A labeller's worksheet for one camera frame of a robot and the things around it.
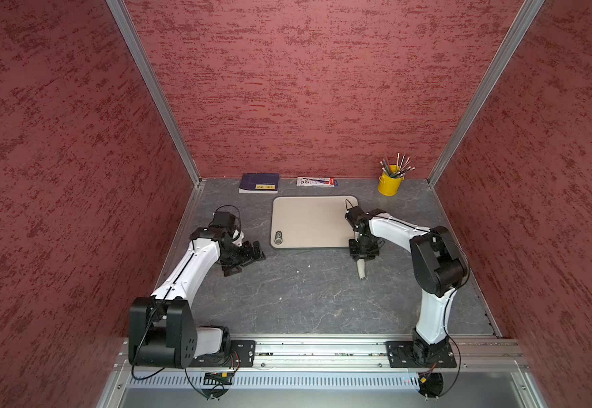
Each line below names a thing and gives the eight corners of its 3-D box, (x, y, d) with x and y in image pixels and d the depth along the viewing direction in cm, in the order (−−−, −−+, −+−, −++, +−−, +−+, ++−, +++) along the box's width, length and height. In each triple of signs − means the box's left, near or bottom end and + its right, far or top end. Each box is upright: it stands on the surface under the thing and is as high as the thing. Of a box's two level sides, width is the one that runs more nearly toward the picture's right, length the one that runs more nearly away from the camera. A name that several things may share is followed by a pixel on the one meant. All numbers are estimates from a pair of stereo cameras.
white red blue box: (296, 186, 121) (296, 183, 120) (296, 180, 124) (296, 176, 122) (337, 186, 121) (338, 183, 120) (337, 180, 124) (337, 177, 122)
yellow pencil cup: (384, 199, 117) (391, 180, 107) (373, 187, 122) (380, 168, 112) (397, 194, 119) (406, 175, 109) (387, 182, 124) (394, 163, 114)
